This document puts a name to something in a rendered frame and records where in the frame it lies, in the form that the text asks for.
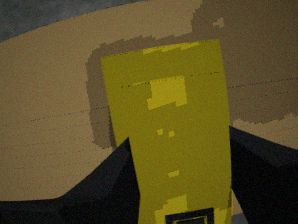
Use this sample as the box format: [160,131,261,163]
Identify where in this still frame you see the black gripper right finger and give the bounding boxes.
[229,125,298,224]

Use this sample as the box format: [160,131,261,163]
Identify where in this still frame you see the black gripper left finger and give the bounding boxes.
[0,137,140,224]

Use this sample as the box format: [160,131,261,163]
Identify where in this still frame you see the tan panel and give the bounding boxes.
[0,0,298,201]

